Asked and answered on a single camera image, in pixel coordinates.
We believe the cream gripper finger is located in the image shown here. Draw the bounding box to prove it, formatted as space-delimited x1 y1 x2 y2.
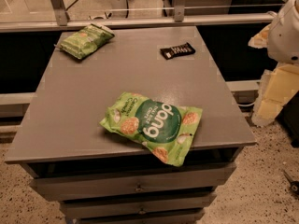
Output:
248 25 270 49
251 63 299 127

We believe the black rxbar chocolate bar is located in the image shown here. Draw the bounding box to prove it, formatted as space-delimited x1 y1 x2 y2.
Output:
160 43 195 60

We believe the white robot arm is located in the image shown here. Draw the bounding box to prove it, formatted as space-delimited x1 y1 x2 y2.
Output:
248 0 299 127

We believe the green dang rice chip bag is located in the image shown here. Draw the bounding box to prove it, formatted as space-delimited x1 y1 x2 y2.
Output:
100 92 203 167

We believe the small green chip bag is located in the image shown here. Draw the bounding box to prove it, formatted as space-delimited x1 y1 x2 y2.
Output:
55 23 115 60

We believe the black object on floor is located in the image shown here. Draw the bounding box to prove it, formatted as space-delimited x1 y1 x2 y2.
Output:
283 171 299 195

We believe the top grey drawer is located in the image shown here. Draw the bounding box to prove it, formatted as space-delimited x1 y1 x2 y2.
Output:
30 162 236 201

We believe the grey drawer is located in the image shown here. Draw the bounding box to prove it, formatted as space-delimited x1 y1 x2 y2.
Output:
30 162 236 201
79 209 205 224
61 191 216 218

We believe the middle grey drawer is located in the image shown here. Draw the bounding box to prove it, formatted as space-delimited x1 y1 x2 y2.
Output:
61 191 216 218

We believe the bottom grey drawer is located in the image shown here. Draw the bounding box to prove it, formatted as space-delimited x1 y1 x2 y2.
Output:
79 209 205 224

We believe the grey drawer cabinet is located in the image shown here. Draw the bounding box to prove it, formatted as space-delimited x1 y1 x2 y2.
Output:
6 27 255 224

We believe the grey metal railing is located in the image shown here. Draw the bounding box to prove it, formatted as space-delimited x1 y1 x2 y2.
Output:
0 0 288 33

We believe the white cable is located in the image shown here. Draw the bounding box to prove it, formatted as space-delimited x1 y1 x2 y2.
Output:
237 100 258 108

